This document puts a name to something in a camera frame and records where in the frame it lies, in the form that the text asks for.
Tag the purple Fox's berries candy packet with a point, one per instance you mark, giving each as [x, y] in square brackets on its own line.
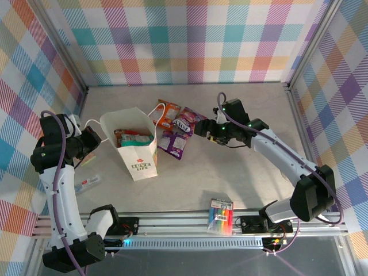
[187, 120]

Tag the red cookie bag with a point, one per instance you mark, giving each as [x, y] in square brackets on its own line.
[117, 138]

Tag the purple snack packet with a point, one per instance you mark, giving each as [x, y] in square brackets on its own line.
[175, 145]

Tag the orange snack packet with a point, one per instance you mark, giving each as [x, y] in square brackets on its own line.
[169, 115]

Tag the teal candy packet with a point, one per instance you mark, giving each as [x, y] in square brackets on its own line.
[138, 139]

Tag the white paper bag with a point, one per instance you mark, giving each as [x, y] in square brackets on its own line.
[141, 164]

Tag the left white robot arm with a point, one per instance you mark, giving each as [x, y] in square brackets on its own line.
[64, 195]

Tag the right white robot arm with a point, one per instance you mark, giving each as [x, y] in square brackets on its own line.
[276, 155]

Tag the pastel sticky note pad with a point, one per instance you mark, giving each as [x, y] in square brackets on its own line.
[88, 162]

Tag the clear toothbrush pack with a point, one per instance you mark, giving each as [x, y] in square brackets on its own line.
[92, 180]

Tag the colourful highlighter pack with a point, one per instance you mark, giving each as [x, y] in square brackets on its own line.
[220, 217]

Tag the aluminium side rail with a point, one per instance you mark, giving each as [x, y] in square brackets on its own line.
[304, 138]

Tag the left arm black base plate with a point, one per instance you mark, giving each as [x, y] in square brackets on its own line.
[129, 225]

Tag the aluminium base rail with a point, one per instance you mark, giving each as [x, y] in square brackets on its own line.
[178, 221]

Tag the aluminium frame post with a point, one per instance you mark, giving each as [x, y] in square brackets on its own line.
[313, 43]
[65, 46]

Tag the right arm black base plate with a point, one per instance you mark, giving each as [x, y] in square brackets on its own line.
[250, 224]

